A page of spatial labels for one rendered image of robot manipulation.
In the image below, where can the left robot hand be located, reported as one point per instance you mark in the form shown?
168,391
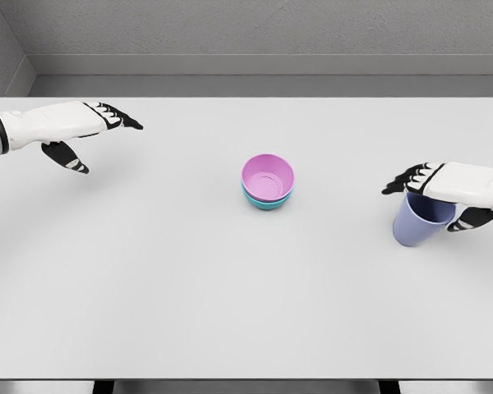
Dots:
78,119

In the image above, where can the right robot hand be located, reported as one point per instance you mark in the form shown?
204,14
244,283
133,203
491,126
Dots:
456,184

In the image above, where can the lavender blue cup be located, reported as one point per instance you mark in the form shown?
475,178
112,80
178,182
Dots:
415,225

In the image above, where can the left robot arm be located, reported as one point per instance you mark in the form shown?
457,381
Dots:
14,127

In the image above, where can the pink bowl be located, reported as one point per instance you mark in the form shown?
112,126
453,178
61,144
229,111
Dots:
268,176

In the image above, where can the teal bowl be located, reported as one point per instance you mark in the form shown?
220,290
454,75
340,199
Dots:
267,204

